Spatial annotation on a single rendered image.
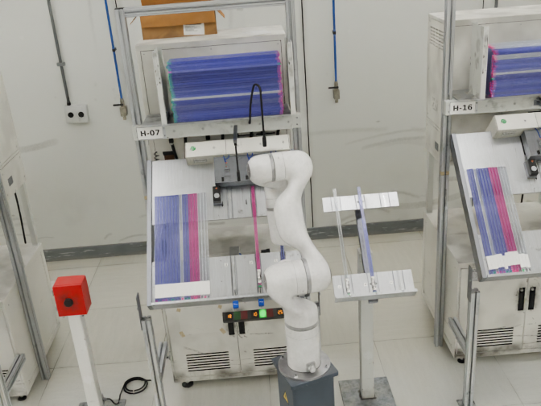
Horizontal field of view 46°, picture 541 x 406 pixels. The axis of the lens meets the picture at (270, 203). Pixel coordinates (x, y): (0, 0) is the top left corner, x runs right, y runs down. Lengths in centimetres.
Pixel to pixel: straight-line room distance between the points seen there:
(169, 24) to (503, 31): 158
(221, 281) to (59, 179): 226
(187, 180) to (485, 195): 137
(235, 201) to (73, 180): 206
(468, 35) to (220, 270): 159
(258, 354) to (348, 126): 192
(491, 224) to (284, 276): 120
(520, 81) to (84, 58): 276
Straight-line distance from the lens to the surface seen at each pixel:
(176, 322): 325
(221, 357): 336
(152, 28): 325
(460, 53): 325
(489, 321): 347
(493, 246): 299
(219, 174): 296
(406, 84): 460
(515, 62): 314
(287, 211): 217
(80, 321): 311
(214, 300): 280
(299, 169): 220
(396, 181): 479
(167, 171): 308
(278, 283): 214
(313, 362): 234
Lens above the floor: 216
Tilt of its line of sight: 23 degrees down
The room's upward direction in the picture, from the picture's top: 4 degrees counter-clockwise
